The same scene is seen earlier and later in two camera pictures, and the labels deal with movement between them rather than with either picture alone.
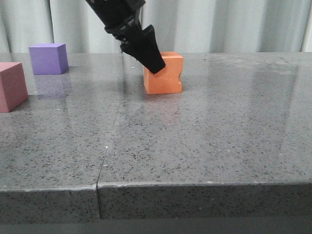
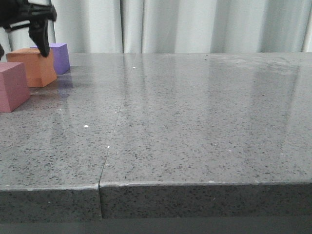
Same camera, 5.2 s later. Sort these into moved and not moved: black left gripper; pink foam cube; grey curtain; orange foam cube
Moved: orange foam cube; black left gripper
Not moved: pink foam cube; grey curtain
